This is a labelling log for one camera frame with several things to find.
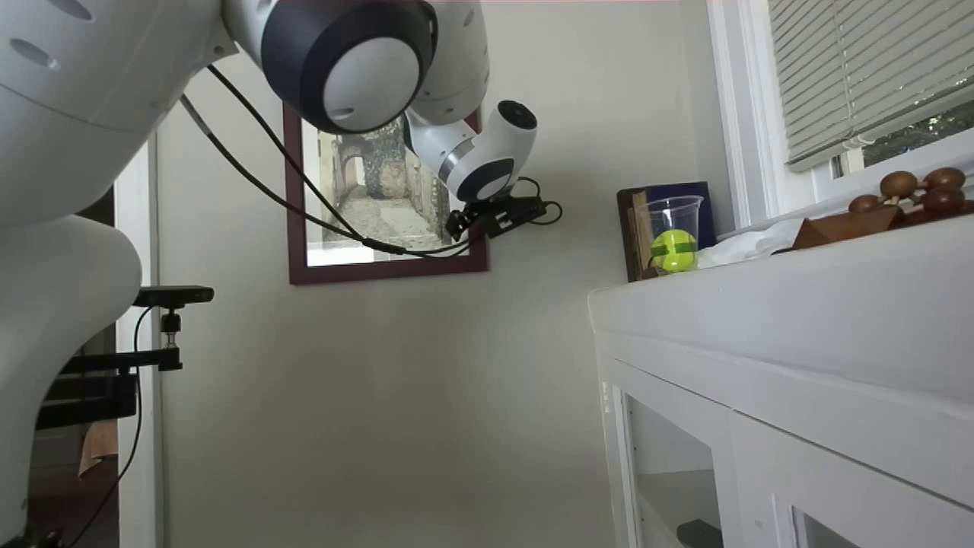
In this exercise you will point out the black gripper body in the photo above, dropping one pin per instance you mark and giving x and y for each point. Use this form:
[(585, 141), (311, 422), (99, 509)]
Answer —
[(457, 224)]

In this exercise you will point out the red framed painting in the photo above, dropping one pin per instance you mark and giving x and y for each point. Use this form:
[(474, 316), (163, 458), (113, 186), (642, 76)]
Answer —
[(354, 172)]

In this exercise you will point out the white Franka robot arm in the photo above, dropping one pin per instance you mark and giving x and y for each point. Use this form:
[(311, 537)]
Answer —
[(81, 102)]

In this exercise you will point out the green ball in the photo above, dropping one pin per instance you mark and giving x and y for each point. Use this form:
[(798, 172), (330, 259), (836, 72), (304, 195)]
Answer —
[(674, 250)]

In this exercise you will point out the clear plastic cup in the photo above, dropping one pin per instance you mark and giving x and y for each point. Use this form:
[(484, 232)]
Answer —
[(678, 215)]

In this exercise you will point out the white cloth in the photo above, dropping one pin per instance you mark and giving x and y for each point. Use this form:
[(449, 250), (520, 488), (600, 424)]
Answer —
[(751, 243)]

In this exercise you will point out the white glass cabinet door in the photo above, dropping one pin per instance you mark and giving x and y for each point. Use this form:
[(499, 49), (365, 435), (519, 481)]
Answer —
[(620, 475), (755, 497)]

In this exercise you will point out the white cabinet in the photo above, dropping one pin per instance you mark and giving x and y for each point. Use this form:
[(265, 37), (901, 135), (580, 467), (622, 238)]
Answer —
[(810, 336)]

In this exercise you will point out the brown wooden tray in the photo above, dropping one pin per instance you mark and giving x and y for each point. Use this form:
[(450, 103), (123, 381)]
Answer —
[(831, 229)]

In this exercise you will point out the white window blinds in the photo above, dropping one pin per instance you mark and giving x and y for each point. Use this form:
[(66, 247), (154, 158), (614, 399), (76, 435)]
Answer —
[(861, 72)]

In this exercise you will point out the brown wooden ball cluster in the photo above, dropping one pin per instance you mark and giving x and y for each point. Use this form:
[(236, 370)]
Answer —
[(899, 182)]

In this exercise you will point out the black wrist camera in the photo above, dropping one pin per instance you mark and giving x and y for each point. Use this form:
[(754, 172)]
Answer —
[(505, 211)]

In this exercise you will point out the black stereo camera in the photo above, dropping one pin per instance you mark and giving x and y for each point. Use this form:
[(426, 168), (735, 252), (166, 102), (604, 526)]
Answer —
[(171, 293)]

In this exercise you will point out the white window frame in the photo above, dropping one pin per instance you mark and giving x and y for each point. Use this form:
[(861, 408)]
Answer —
[(739, 102)]

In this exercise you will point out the white door frame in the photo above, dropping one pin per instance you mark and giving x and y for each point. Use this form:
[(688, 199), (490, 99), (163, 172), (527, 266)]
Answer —
[(131, 224)]

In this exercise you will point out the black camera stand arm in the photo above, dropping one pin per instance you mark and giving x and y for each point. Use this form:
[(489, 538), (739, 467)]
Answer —
[(123, 359)]

